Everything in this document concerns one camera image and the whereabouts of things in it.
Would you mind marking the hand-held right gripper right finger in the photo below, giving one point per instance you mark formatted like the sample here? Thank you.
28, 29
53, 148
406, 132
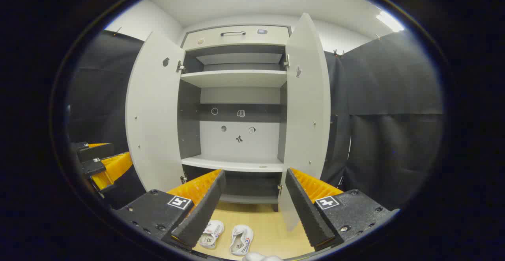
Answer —
305, 213

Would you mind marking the ceiling light panel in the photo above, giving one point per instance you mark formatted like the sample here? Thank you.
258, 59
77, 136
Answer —
389, 21

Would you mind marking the grey shoe cabinet door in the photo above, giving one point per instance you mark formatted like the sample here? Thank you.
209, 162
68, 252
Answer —
154, 115
305, 115

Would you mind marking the grey cabinet drawer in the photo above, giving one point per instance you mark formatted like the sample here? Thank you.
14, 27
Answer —
213, 38

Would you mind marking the white shoe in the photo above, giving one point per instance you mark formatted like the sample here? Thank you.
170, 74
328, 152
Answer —
211, 233
240, 239

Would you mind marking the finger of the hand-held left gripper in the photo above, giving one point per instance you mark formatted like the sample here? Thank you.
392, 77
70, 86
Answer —
96, 151
94, 166

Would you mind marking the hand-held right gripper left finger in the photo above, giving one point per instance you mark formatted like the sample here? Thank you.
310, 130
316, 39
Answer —
201, 213

